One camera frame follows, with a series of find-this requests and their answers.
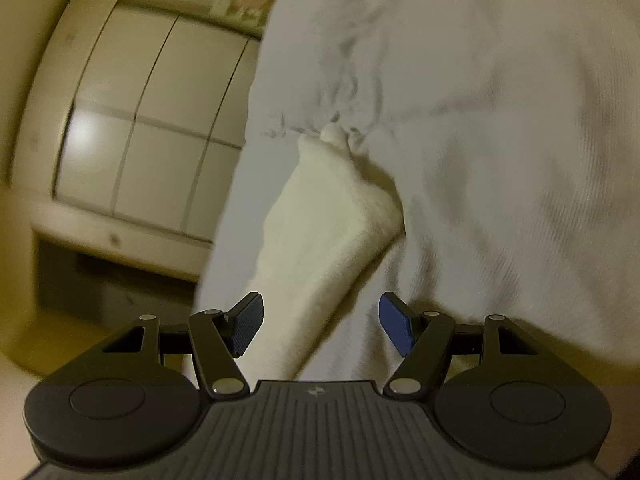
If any white bed sheet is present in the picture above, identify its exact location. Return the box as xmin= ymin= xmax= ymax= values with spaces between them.
xmin=192 ymin=0 xmax=640 ymax=385

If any white panelled cabinet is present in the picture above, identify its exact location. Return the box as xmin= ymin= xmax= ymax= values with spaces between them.
xmin=10 ymin=0 xmax=264 ymax=282

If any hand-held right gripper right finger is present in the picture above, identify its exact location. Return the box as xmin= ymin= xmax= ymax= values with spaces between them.
xmin=378 ymin=291 xmax=534 ymax=402

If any cream fleece garment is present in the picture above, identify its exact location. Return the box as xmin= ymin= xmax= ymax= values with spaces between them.
xmin=240 ymin=124 xmax=404 ymax=382

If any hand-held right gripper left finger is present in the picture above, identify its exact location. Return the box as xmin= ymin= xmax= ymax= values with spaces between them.
xmin=101 ymin=291 xmax=266 ymax=399

